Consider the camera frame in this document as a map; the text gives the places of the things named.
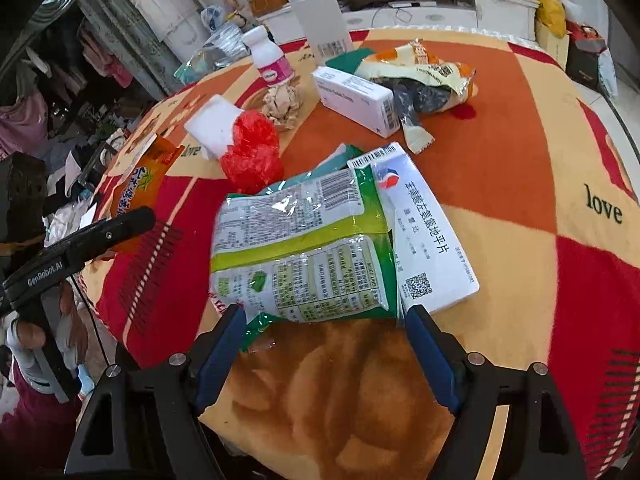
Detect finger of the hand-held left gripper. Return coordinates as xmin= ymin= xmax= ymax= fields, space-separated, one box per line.
xmin=45 ymin=206 xmax=157 ymax=267

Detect person's left hand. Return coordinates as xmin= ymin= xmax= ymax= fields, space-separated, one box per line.
xmin=7 ymin=280 xmax=93 ymax=368

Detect white low cabinet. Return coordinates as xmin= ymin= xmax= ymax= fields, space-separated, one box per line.
xmin=260 ymin=0 xmax=541 ymax=46

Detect tall white cylinder bottle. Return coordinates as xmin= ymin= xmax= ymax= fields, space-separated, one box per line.
xmin=282 ymin=0 xmax=356 ymax=67

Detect orange snack packet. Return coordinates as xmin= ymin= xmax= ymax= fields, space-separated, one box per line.
xmin=107 ymin=134 xmax=185 ymax=256

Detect red plastic bag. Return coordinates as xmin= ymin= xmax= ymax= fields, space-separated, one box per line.
xmin=220 ymin=111 xmax=282 ymax=196

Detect clear plastic bag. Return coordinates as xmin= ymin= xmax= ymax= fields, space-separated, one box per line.
xmin=172 ymin=4 xmax=251 ymax=88

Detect yellow orange snack bag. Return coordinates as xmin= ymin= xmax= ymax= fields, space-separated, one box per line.
xmin=355 ymin=37 xmax=478 ymax=155

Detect orange printed blanket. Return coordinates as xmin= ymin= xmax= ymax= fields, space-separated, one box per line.
xmin=80 ymin=27 xmax=640 ymax=480

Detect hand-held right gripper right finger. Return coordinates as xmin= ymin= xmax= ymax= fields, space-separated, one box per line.
xmin=402 ymin=304 xmax=588 ymax=480

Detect brown paper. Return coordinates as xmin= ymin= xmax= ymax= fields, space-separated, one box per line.
xmin=260 ymin=83 xmax=305 ymax=132

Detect pink hanging clothes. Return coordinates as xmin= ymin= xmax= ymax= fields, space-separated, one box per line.
xmin=0 ymin=30 xmax=136 ymax=161

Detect white carved column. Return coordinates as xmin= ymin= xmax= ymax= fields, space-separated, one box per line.
xmin=119 ymin=0 xmax=213 ymax=61

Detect green snack bag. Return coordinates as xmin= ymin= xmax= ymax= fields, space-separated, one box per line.
xmin=209 ymin=144 xmax=402 ymax=353

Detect white bottle pink label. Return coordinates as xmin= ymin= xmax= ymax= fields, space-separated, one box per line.
xmin=242 ymin=26 xmax=295 ymax=87

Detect white foam block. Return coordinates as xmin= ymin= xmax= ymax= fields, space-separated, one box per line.
xmin=183 ymin=94 xmax=246 ymax=160

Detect long white medicine box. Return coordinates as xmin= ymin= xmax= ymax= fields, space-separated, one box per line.
xmin=311 ymin=66 xmax=402 ymax=138

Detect flat white medicine box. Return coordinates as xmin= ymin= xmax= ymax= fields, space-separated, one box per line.
xmin=346 ymin=141 xmax=481 ymax=328

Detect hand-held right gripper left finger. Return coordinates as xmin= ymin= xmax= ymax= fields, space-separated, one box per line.
xmin=65 ymin=304 xmax=248 ymax=480

